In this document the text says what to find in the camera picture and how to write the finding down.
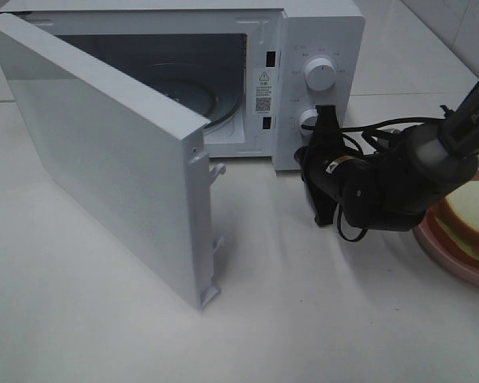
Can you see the white microwave oven body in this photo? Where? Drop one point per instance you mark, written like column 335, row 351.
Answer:
column 271, row 40

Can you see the white microwave knob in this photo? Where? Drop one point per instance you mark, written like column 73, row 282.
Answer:
column 320, row 74
column 307, row 121

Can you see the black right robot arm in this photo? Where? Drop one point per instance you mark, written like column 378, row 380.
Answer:
column 416, row 162

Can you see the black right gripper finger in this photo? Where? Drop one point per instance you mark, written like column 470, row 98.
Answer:
column 324, row 206
column 326, row 125

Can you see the lower white microwave knob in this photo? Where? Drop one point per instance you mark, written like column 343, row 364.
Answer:
column 307, row 121

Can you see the white microwave door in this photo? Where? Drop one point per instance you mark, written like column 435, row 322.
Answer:
column 131, row 157

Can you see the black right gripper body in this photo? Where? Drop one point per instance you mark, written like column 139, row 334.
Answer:
column 338, row 175

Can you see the upper white microwave knob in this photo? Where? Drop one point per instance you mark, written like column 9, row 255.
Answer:
column 320, row 74

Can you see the sandwich with white bread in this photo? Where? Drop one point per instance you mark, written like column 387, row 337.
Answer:
column 457, row 215

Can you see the pink round plate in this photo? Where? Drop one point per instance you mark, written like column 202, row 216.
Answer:
column 433, row 241

